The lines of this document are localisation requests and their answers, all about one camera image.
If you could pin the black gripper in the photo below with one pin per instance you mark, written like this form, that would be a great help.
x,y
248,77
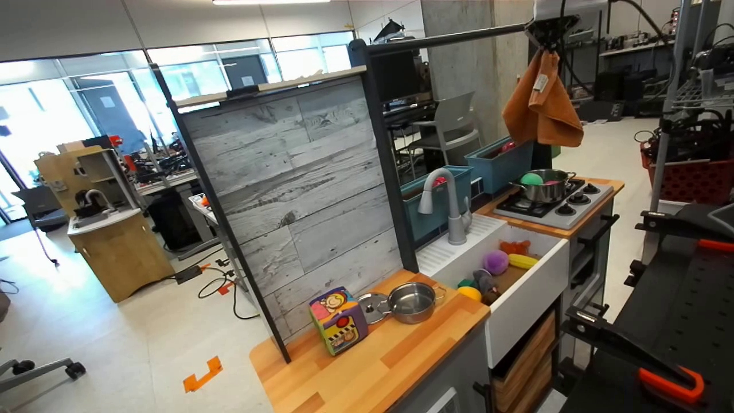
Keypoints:
x,y
551,31

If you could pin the orange towel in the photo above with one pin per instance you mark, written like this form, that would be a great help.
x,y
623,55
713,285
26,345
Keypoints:
x,y
542,107

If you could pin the red object in bin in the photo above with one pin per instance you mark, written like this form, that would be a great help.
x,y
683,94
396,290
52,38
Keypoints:
x,y
508,148

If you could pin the grey plastic chair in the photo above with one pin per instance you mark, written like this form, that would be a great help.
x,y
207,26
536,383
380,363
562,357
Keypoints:
x,y
458,127

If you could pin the large teal bin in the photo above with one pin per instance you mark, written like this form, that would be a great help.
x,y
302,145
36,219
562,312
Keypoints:
x,y
500,171

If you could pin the green ball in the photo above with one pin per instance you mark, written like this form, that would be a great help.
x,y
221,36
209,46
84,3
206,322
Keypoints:
x,y
530,180

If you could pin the grey toy stove top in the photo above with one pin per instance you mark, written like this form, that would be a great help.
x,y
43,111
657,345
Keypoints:
x,y
554,206

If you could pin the red crate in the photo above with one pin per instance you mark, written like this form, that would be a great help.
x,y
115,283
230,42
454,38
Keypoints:
x,y
695,181

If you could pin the grey toy faucet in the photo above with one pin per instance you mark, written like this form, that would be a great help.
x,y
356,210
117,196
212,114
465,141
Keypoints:
x,y
458,220

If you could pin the small teal bin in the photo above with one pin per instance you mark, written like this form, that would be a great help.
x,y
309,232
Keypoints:
x,y
436,210

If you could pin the orange toy in sink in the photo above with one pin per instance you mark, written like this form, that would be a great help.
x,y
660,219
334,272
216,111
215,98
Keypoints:
x,y
515,245

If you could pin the yellow toy banana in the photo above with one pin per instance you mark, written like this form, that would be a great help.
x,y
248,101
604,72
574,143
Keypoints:
x,y
523,260

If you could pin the purple ball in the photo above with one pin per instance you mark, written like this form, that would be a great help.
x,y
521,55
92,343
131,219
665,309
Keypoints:
x,y
497,262

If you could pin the dark grey toy in sink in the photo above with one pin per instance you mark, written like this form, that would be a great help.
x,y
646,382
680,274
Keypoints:
x,y
487,285

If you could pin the yellow toy lemon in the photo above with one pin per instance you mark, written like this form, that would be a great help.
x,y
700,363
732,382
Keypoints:
x,y
472,295

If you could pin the white toy sink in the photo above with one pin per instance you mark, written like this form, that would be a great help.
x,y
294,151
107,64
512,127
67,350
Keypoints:
x,y
529,305

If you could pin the small steel pot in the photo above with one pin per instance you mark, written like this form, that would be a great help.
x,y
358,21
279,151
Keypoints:
x,y
414,301

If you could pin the grey wood backboard panel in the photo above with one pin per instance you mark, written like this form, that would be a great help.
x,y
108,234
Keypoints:
x,y
298,206

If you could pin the dark computer monitor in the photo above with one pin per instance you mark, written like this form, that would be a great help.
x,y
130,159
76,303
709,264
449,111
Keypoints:
x,y
243,72

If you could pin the steel pot lid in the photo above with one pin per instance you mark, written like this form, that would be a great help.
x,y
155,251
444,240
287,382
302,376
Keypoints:
x,y
372,309

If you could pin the wooden cabinet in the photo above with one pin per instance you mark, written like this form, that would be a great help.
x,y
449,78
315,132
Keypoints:
x,y
117,255

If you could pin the office chair base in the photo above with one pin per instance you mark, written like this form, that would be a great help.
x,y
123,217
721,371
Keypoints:
x,y
37,371

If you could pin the black metal frame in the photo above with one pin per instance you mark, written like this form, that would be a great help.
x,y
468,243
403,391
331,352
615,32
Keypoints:
x,y
390,174

